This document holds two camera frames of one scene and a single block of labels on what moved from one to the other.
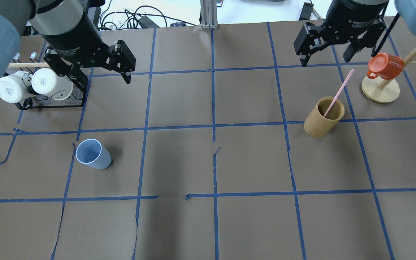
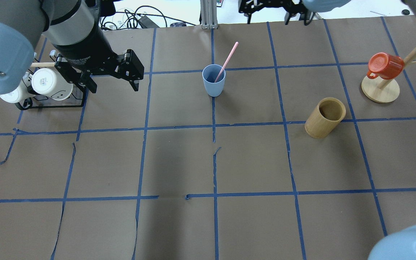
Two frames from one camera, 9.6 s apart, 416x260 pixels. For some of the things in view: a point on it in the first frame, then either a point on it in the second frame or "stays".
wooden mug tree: (385, 91) stays
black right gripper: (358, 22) → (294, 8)
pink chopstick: (345, 82) → (226, 61)
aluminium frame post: (208, 11) stays
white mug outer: (14, 87) stays
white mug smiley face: (46, 81) stays
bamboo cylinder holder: (316, 125) stays
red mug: (384, 66) stays
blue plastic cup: (90, 152) → (209, 72)
